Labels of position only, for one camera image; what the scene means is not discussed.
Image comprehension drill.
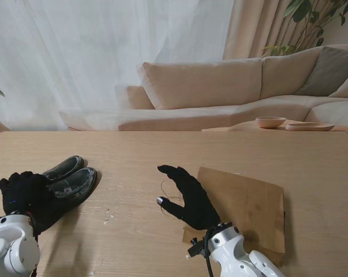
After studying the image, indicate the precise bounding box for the beige sofa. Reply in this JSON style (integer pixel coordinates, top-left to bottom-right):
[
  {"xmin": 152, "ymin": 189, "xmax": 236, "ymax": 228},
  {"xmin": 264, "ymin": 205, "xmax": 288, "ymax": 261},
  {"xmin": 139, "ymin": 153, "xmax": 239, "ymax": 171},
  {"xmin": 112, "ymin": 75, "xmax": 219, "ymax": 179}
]
[{"xmin": 59, "ymin": 43, "xmax": 348, "ymax": 132}]

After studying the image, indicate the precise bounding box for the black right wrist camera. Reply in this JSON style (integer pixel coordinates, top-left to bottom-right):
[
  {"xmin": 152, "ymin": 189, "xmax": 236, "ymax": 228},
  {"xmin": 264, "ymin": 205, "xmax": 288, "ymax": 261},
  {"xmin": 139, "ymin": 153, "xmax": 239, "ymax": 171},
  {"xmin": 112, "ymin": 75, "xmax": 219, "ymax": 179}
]
[{"xmin": 187, "ymin": 237, "xmax": 211, "ymax": 257}]

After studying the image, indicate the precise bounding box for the brown paper bag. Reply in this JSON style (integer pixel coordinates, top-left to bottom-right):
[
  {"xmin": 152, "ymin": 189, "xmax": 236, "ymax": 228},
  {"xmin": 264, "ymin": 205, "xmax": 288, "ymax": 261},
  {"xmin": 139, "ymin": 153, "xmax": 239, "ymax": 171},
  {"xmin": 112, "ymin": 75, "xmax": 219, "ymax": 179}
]
[{"xmin": 181, "ymin": 166, "xmax": 286, "ymax": 265}]

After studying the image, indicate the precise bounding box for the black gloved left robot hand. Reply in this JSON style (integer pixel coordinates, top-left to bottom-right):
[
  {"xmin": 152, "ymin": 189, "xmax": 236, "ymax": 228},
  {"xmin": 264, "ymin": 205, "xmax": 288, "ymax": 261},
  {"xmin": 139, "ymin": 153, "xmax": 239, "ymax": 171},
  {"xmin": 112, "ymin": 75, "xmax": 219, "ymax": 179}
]
[{"xmin": 0, "ymin": 171, "xmax": 52, "ymax": 216}]

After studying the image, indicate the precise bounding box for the white sheer curtain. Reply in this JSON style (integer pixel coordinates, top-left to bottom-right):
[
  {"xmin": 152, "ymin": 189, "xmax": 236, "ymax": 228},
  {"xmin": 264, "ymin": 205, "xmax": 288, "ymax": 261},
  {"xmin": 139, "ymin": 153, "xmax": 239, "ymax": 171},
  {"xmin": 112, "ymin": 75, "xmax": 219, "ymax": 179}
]
[{"xmin": 0, "ymin": 0, "xmax": 235, "ymax": 132}]

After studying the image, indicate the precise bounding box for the tall green potted plant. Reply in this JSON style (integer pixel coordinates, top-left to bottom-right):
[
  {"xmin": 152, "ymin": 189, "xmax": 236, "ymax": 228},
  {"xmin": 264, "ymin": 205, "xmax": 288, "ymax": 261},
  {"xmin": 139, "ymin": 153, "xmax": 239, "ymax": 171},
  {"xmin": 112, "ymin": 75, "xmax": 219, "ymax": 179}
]
[{"xmin": 261, "ymin": 0, "xmax": 348, "ymax": 57}]

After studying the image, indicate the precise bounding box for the shallow wooden tray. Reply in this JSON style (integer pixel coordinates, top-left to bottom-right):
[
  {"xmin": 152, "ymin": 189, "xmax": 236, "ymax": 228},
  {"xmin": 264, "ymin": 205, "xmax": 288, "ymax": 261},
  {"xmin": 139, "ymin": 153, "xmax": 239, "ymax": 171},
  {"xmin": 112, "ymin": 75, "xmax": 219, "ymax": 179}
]
[{"xmin": 285, "ymin": 122, "xmax": 335, "ymax": 132}]

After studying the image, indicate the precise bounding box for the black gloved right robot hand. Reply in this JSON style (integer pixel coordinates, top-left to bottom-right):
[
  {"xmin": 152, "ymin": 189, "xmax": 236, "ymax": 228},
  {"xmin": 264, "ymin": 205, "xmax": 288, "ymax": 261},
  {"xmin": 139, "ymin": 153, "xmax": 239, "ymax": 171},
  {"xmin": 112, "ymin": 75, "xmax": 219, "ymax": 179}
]
[{"xmin": 156, "ymin": 164, "xmax": 222, "ymax": 231}]

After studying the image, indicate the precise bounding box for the beige sofa cushion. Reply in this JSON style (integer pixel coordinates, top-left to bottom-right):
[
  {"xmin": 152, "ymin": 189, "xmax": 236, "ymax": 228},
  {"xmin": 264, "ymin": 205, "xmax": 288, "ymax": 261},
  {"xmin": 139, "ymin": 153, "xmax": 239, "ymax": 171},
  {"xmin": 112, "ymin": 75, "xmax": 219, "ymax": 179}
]
[{"xmin": 329, "ymin": 72, "xmax": 348, "ymax": 99}]

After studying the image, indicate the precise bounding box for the beige drape curtain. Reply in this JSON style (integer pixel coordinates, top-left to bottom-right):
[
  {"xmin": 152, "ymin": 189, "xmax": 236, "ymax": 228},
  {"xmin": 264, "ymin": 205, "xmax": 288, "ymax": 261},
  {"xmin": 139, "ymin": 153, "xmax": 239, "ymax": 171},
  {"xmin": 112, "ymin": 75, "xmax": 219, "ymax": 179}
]
[{"xmin": 222, "ymin": 0, "xmax": 307, "ymax": 61}]

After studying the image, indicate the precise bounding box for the low wooden coffee table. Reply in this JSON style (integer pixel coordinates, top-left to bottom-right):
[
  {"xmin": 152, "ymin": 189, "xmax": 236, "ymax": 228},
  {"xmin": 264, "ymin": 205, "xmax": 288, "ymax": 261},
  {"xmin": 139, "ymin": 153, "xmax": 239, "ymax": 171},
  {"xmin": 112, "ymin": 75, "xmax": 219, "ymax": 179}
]
[{"xmin": 201, "ymin": 119, "xmax": 348, "ymax": 139}]

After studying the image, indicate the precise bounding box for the black leather loafer shoe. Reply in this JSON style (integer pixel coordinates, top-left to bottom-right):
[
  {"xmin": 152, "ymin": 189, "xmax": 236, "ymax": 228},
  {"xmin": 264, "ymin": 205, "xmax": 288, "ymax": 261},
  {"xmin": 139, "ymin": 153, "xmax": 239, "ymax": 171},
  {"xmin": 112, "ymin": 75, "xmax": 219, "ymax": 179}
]
[
  {"xmin": 32, "ymin": 167, "xmax": 98, "ymax": 234},
  {"xmin": 42, "ymin": 155, "xmax": 85, "ymax": 181}
]

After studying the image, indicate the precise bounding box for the grey sofa cushion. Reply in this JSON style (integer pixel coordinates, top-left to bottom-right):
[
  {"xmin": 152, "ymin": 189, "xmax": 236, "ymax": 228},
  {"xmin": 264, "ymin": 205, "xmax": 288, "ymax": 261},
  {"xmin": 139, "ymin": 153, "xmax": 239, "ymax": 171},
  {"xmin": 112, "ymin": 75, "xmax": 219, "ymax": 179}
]
[{"xmin": 295, "ymin": 46, "xmax": 348, "ymax": 98}]

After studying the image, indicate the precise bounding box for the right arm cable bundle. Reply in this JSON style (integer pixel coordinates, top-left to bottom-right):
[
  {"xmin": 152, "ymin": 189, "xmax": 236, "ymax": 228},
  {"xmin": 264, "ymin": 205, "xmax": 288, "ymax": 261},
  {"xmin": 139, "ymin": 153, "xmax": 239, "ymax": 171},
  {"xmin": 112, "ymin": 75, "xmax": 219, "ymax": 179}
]
[{"xmin": 204, "ymin": 227, "xmax": 215, "ymax": 277}]

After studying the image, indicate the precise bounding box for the round wooden bowl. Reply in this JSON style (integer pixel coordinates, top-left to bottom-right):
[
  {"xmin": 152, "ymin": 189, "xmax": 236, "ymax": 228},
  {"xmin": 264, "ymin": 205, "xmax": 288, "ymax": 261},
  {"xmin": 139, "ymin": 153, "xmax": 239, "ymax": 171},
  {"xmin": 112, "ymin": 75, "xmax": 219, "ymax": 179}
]
[{"xmin": 255, "ymin": 116, "xmax": 286, "ymax": 129}]

